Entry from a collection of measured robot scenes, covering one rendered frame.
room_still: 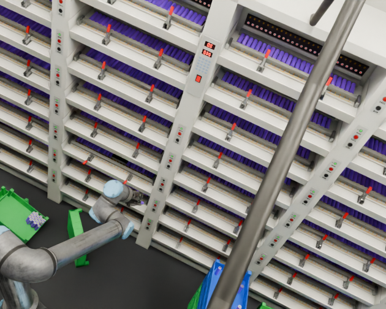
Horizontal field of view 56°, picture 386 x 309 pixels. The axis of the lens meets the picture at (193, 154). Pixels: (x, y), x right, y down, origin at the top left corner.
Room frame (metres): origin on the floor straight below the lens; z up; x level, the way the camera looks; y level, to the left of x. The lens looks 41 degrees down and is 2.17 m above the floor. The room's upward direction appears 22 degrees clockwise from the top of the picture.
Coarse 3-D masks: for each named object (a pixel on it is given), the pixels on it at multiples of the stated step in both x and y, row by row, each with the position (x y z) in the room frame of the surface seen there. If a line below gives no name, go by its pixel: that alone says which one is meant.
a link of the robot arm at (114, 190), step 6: (114, 180) 1.18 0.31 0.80; (108, 186) 1.15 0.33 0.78; (114, 186) 1.15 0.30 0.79; (120, 186) 1.16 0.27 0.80; (126, 186) 1.23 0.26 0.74; (108, 192) 1.13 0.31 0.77; (114, 192) 1.13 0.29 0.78; (120, 192) 1.15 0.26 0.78; (126, 192) 1.19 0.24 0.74; (108, 198) 1.11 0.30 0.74; (114, 198) 1.12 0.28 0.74; (120, 198) 1.15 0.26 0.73; (126, 198) 1.19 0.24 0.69
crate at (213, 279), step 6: (216, 264) 1.13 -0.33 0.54; (222, 264) 1.14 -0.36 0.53; (210, 276) 1.07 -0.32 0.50; (216, 276) 1.10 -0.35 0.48; (246, 276) 1.13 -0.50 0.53; (210, 282) 1.02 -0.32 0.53; (216, 282) 1.06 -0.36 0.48; (246, 282) 1.11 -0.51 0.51; (210, 288) 0.98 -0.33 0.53; (246, 288) 1.07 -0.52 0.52; (210, 294) 0.98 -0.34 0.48; (240, 294) 1.05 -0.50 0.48; (246, 294) 1.03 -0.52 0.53; (234, 300) 1.00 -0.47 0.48; (240, 300) 1.01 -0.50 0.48; (246, 300) 1.00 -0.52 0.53; (204, 306) 0.91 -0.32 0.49; (234, 306) 0.97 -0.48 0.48; (246, 306) 0.97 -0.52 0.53
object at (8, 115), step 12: (0, 108) 1.60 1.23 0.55; (12, 108) 1.61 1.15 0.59; (0, 120) 1.55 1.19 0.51; (12, 120) 1.55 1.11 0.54; (24, 120) 1.57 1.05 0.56; (36, 120) 1.59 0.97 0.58; (24, 132) 1.53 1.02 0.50; (36, 132) 1.53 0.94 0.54; (48, 132) 1.55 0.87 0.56; (48, 144) 1.51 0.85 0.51
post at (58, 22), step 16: (64, 16) 1.49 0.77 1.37; (64, 32) 1.49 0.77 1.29; (64, 48) 1.49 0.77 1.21; (64, 64) 1.49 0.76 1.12; (64, 80) 1.49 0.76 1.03; (64, 96) 1.49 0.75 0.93; (64, 112) 1.49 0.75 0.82; (48, 160) 1.50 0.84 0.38; (64, 160) 1.52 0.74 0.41; (48, 176) 1.50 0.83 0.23; (64, 176) 1.53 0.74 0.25; (48, 192) 1.50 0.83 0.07
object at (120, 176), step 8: (72, 136) 1.57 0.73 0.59; (64, 144) 1.51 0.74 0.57; (64, 152) 1.49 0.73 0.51; (72, 152) 1.49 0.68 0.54; (80, 152) 1.51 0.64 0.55; (80, 160) 1.48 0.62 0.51; (96, 160) 1.50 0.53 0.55; (96, 168) 1.47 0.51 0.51; (104, 168) 1.47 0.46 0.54; (112, 168) 1.48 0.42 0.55; (112, 176) 1.46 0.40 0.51; (120, 176) 1.45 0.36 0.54; (128, 184) 1.44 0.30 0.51; (136, 184) 1.44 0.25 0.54; (144, 184) 1.46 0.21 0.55; (152, 184) 1.46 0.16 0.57; (144, 192) 1.43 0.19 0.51
